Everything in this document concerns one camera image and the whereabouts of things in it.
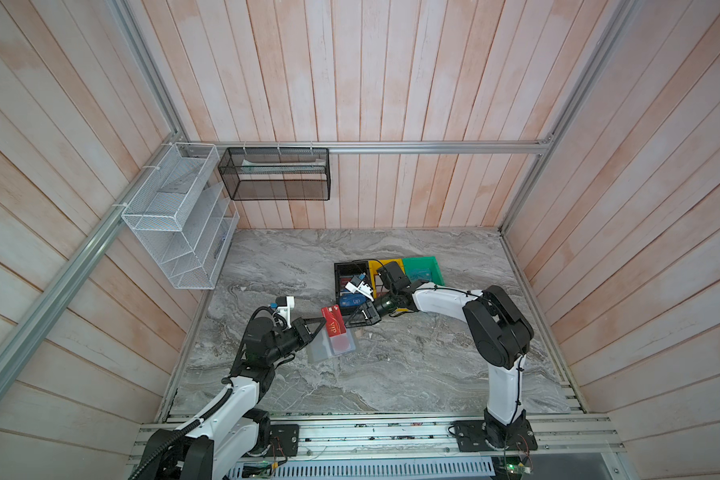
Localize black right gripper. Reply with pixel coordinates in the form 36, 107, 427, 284
344, 290, 397, 327

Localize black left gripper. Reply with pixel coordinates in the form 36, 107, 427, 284
265, 317, 326, 363

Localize blue credit card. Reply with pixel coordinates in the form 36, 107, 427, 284
338, 292, 367, 315

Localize beige leather card holder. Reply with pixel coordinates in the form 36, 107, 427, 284
306, 330, 356, 364

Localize red credit card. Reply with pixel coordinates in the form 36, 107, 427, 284
321, 305, 347, 338

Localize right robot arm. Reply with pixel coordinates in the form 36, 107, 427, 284
345, 262, 538, 452

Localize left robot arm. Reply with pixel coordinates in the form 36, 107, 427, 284
130, 305, 326, 479

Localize yellow plastic bin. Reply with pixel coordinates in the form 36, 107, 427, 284
368, 260, 411, 301

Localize black plastic bin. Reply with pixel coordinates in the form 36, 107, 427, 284
334, 260, 370, 305

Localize green plastic bin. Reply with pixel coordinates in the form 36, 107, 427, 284
402, 256, 446, 286

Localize black corrugated cable conduit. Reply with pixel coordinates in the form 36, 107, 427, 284
128, 383, 235, 480

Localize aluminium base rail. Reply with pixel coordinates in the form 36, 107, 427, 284
125, 411, 628, 464

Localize white wire mesh shelf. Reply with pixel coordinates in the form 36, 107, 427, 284
122, 142, 240, 290

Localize black wire mesh basket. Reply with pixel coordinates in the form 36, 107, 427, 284
218, 146, 332, 201

